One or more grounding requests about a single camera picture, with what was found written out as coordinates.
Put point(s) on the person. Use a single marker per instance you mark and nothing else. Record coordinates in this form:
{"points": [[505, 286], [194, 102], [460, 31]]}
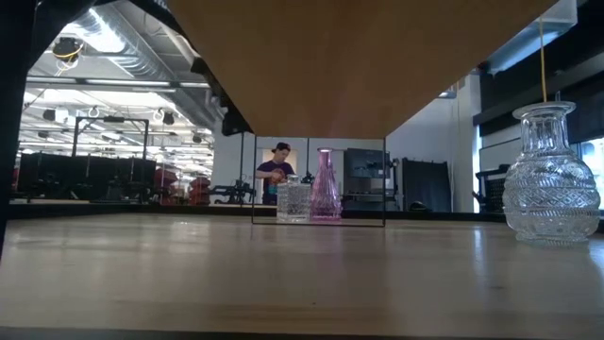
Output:
{"points": [[283, 166]]}

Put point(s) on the black dome object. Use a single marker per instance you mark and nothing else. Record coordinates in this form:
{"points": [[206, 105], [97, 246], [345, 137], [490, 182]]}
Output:
{"points": [[418, 207]]}

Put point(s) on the silver ventilation duct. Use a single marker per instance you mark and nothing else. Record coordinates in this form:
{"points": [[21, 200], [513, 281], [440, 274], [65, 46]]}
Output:
{"points": [[141, 66]]}

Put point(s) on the black curtain panel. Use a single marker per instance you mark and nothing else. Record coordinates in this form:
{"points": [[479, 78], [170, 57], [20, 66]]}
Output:
{"points": [[427, 184]]}

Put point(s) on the black gantry frame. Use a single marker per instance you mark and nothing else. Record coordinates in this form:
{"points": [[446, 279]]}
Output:
{"points": [[74, 141]]}

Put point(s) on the large round cut-glass vase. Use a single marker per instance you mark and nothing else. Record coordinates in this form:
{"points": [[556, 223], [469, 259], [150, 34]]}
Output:
{"points": [[549, 189]]}

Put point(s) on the beige door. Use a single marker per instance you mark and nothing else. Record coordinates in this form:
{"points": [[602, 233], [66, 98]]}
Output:
{"points": [[264, 156]]}

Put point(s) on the black monitor cabinet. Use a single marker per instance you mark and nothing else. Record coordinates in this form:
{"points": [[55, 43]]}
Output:
{"points": [[365, 163]]}

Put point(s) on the pink tall bottle vase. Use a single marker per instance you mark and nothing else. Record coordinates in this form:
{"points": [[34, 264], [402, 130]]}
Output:
{"points": [[325, 198]]}

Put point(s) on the small black robot arm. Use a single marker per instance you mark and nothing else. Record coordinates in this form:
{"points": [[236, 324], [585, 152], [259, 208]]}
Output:
{"points": [[233, 192]]}

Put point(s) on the long strip light rail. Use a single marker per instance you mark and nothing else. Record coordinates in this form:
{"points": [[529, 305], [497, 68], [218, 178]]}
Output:
{"points": [[118, 83]]}

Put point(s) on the black workstation row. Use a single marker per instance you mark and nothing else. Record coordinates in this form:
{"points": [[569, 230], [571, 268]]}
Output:
{"points": [[71, 177]]}

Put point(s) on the red machine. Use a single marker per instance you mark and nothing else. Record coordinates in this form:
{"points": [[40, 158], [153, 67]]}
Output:
{"points": [[165, 184], [200, 189]]}

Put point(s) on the square cut-glass vase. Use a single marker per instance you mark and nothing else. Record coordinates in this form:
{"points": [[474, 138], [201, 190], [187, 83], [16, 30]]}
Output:
{"points": [[293, 203]]}

